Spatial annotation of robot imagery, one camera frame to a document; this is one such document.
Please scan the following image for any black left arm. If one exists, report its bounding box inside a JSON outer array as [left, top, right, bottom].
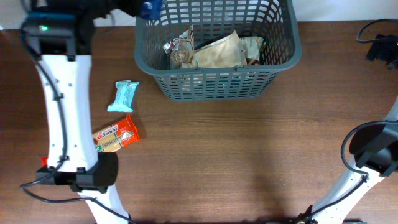
[[20, 0, 143, 223]]

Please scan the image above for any mint green bar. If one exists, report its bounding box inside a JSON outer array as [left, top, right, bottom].
[[107, 80, 139, 113]]

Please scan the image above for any orange spaghetti packet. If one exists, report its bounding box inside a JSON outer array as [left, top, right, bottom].
[[40, 114, 140, 167]]

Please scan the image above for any green snack bag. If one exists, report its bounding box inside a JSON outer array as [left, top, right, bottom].
[[240, 36, 267, 65]]

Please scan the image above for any Kleenex tissue multipack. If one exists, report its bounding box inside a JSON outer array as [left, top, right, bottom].
[[139, 0, 163, 20]]

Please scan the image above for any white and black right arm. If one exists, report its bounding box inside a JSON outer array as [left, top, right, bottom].
[[291, 102, 397, 223]]

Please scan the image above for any beige powder pouch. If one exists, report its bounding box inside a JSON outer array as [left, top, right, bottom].
[[191, 30, 247, 68]]

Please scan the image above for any grey plastic lattice basket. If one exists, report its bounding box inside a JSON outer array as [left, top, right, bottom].
[[134, 0, 302, 101]]

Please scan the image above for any brown snack bag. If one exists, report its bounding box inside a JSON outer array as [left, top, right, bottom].
[[163, 26, 194, 69]]

